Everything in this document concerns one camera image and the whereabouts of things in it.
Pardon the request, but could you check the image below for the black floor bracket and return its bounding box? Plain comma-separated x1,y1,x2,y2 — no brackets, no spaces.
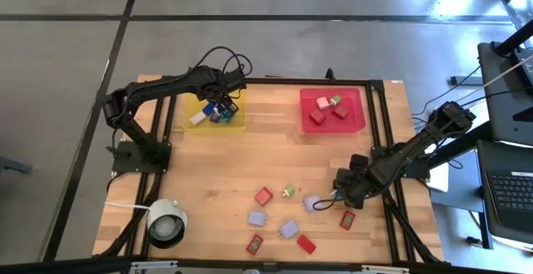
450,75,485,87

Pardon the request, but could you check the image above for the grey side table top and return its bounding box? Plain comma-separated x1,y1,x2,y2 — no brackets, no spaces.
476,41,533,147

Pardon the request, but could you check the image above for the dark grey laptop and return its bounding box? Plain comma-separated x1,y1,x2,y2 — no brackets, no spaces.
476,139,533,245

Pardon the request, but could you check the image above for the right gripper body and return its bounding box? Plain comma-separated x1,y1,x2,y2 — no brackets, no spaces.
334,162,387,198

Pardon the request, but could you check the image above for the dark chair leg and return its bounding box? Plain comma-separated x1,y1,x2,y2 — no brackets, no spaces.
0,156,33,176

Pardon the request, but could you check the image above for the red rectangular device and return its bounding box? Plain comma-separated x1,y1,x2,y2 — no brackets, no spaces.
296,234,317,256

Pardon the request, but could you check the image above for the black support beam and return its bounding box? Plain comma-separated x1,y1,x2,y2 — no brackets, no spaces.
424,120,493,170

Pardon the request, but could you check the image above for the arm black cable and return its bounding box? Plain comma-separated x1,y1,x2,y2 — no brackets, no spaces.
311,197,346,212
193,45,254,79

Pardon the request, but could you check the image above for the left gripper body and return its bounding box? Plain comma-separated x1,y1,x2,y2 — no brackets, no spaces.
199,67,247,104

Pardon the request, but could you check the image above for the white paper sheet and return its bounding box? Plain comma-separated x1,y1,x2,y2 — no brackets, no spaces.
427,162,450,193

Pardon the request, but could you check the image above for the black aluminium table frame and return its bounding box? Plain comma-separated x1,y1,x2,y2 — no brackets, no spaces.
97,73,445,267

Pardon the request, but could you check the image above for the black diagonal pole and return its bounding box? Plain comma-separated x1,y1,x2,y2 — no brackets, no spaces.
493,28,533,57

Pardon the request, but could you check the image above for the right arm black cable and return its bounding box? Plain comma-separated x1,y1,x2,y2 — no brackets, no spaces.
311,197,346,212

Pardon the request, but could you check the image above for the black floor cable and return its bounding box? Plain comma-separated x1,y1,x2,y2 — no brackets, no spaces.
420,64,483,117
456,86,533,111

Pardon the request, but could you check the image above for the pink-red plastic bin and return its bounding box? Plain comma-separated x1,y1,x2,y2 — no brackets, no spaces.
299,87,367,135

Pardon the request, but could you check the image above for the silver metal bracket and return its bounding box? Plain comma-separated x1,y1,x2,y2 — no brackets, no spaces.
129,260,179,273
360,264,411,274

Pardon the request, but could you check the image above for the lavender wall charger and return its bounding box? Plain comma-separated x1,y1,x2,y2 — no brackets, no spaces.
301,195,322,214
276,219,301,241
247,210,270,228

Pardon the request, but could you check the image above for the red digital clock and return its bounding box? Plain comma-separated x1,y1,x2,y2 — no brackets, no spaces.
339,210,357,232
245,234,265,257

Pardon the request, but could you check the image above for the black stand crossbar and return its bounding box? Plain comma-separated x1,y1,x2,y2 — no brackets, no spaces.
0,255,533,274

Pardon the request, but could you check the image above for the yellow plastic bin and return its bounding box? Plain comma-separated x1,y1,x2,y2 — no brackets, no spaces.
182,87,247,136

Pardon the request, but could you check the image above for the white floor cable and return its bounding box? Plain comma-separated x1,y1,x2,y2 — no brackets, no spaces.
456,55,533,104

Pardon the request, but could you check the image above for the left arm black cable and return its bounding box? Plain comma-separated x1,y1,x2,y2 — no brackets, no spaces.
193,45,254,79

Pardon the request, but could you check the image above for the white lamp cable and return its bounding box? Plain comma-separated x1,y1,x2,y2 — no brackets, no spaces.
103,201,152,212

